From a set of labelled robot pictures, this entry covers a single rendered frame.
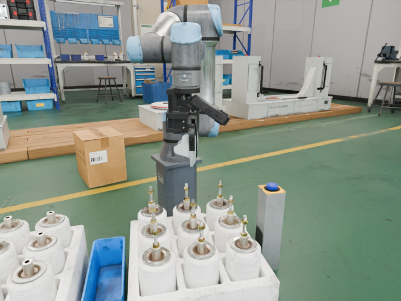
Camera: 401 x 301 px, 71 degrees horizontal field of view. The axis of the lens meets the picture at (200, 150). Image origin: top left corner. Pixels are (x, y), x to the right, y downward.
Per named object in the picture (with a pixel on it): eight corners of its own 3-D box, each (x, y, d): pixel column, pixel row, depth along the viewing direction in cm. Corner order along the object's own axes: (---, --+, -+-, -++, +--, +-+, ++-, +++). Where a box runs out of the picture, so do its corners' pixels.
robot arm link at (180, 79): (202, 70, 76) (199, 70, 68) (202, 87, 77) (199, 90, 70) (175, 70, 77) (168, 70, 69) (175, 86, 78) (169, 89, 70)
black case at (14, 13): (11, 22, 440) (8, 10, 435) (36, 24, 457) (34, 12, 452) (10, 19, 405) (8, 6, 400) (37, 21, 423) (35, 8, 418)
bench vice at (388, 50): (387, 61, 440) (391, 44, 432) (400, 61, 425) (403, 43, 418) (372, 61, 420) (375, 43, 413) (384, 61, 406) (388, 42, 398)
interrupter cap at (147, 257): (136, 264, 70) (136, 261, 70) (150, 245, 77) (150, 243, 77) (163, 270, 68) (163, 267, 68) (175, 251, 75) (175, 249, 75)
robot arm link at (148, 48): (160, 3, 115) (120, 32, 76) (187, 2, 114) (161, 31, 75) (163, 33, 122) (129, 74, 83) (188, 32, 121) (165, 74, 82)
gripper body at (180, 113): (172, 128, 82) (170, 86, 78) (201, 129, 81) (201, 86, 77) (166, 135, 74) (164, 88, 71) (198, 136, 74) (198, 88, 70)
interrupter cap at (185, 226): (177, 223, 88) (177, 221, 88) (200, 218, 91) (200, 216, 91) (185, 236, 81) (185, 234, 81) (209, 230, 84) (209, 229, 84)
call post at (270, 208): (253, 260, 109) (258, 186, 100) (270, 257, 110) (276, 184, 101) (260, 272, 102) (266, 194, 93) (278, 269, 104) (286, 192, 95)
